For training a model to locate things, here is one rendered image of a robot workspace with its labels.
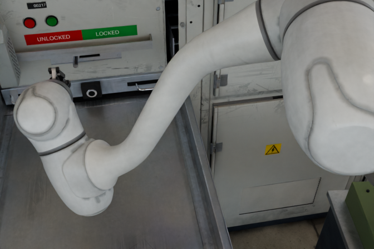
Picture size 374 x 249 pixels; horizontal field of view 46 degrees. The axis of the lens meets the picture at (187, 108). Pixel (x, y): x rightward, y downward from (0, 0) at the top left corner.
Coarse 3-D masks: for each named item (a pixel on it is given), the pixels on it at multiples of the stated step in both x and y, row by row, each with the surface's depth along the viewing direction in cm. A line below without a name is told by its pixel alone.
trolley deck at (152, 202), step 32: (96, 128) 133; (128, 128) 133; (32, 160) 124; (160, 160) 124; (32, 192) 115; (128, 192) 115; (160, 192) 115; (0, 224) 108; (32, 224) 108; (64, 224) 108; (96, 224) 108; (128, 224) 108; (160, 224) 108; (192, 224) 108; (224, 224) 108
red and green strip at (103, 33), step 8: (56, 32) 126; (64, 32) 127; (72, 32) 127; (80, 32) 128; (88, 32) 128; (96, 32) 128; (104, 32) 129; (112, 32) 129; (120, 32) 130; (128, 32) 130; (136, 32) 131; (32, 40) 126; (40, 40) 127; (48, 40) 127; (56, 40) 128; (64, 40) 128; (72, 40) 129; (80, 40) 129
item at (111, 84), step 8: (152, 72) 141; (160, 72) 141; (80, 80) 138; (88, 80) 138; (96, 80) 138; (104, 80) 139; (112, 80) 139; (120, 80) 140; (128, 80) 140; (136, 80) 141; (144, 80) 142; (152, 80) 142; (8, 88) 135; (16, 88) 135; (24, 88) 136; (72, 88) 139; (80, 88) 139; (104, 88) 141; (112, 88) 141; (120, 88) 142; (128, 88) 143; (136, 88) 143; (8, 96) 136; (80, 96) 141
